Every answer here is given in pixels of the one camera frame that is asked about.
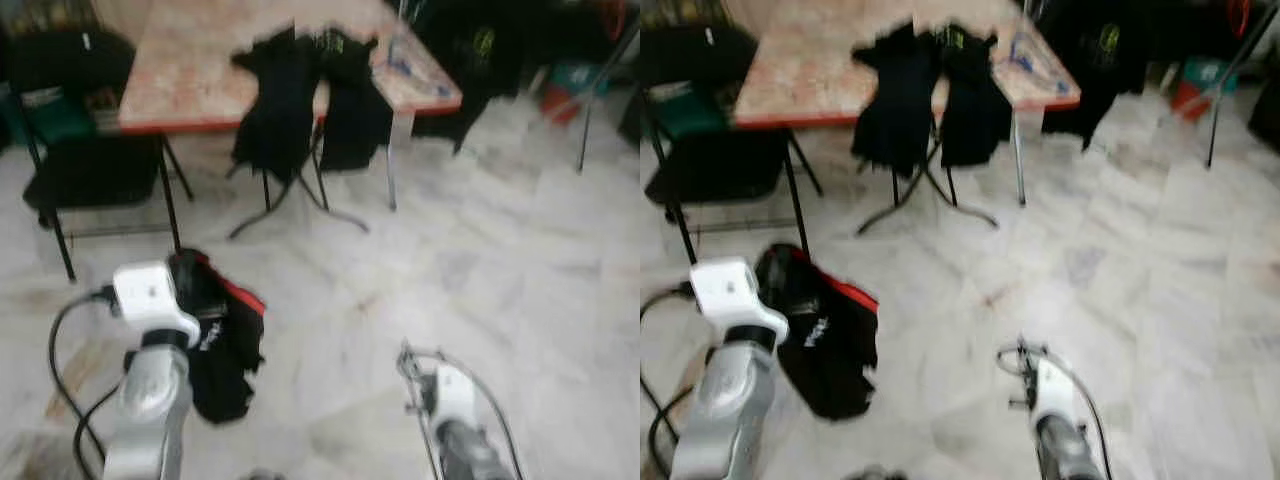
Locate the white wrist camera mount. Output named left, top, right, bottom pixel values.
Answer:
left=690, top=257, right=791, bottom=346
left=110, top=260, right=202, bottom=348
left=425, top=362, right=483, bottom=433
left=1030, top=355, right=1076, bottom=421

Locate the black metal chair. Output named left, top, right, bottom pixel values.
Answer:
left=5, top=25, right=196, bottom=283
left=640, top=25, right=826, bottom=266

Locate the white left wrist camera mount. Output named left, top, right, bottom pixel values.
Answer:
left=690, top=257, right=791, bottom=346
left=110, top=260, right=202, bottom=348

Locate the blue plastic hanger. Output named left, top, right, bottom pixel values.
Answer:
left=383, top=35, right=453, bottom=101
left=1005, top=30, right=1071, bottom=96

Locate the orange bin green liner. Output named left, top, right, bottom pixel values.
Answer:
left=540, top=60, right=613, bottom=126
left=1170, top=58, right=1241, bottom=121

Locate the marble table red edge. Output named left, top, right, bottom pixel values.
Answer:
left=733, top=0, right=1083, bottom=236
left=117, top=0, right=464, bottom=239

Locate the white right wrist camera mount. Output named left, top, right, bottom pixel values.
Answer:
left=425, top=362, right=483, bottom=433
left=1030, top=355, right=1076, bottom=421

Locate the silver metal clothes rack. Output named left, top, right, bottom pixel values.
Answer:
left=1008, top=0, right=1280, bottom=208
left=383, top=0, right=641, bottom=213

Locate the plain black shirt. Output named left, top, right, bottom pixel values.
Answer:
left=231, top=27, right=328, bottom=187
left=850, top=22, right=946, bottom=181

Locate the black draped garment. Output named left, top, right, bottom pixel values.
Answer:
left=5, top=27, right=138, bottom=98
left=640, top=25, right=761, bottom=91

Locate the black garment red trim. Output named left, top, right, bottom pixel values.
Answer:
left=775, top=245, right=881, bottom=421
left=185, top=250, right=267, bottom=426

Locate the black clothing pile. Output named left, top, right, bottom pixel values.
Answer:
left=25, top=135, right=166, bottom=211
left=645, top=130, right=791, bottom=206

